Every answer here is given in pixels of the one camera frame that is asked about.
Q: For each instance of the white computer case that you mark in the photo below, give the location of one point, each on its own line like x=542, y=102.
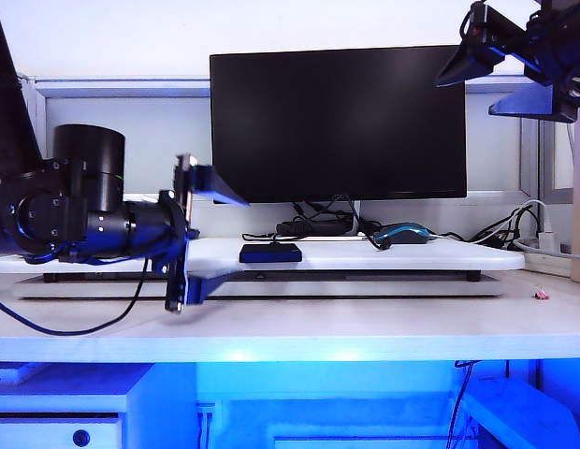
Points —
x=524, y=411

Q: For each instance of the white riser base board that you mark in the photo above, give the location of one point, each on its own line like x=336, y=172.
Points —
x=341, y=290

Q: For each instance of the white flat block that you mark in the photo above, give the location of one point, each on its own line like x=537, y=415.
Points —
x=14, y=373

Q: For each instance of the silver partition frame narrow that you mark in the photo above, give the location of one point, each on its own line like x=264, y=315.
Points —
x=549, y=159

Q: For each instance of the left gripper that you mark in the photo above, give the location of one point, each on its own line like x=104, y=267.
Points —
x=149, y=229

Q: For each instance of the white charger plug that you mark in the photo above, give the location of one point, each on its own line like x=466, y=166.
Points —
x=548, y=241

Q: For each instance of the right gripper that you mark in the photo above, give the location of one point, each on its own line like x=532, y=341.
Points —
x=559, y=42

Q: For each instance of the black power adapter brick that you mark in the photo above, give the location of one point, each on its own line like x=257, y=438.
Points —
x=301, y=228

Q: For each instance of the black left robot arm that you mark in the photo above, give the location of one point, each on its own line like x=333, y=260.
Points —
x=89, y=159

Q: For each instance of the white power strip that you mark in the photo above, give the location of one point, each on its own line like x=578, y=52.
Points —
x=547, y=264

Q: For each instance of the small pink clip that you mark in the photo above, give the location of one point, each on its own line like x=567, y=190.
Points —
x=541, y=294

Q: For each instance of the white wall socket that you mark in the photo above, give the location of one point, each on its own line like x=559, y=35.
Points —
x=206, y=409

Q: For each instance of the white drawer cabinet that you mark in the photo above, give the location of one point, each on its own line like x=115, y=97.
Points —
x=61, y=402

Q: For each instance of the silver partition frame wide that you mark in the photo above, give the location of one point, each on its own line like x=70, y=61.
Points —
x=131, y=89

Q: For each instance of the white desk riser board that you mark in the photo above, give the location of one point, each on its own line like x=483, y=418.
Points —
x=365, y=259

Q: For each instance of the black portable hard drive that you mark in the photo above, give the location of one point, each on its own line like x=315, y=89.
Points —
x=270, y=253

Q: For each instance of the silver monitor stand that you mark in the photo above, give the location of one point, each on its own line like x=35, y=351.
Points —
x=357, y=220

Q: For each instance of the black computer monitor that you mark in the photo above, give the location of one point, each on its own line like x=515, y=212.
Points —
x=337, y=124

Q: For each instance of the blue and black mouse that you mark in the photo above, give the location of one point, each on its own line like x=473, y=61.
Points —
x=404, y=233

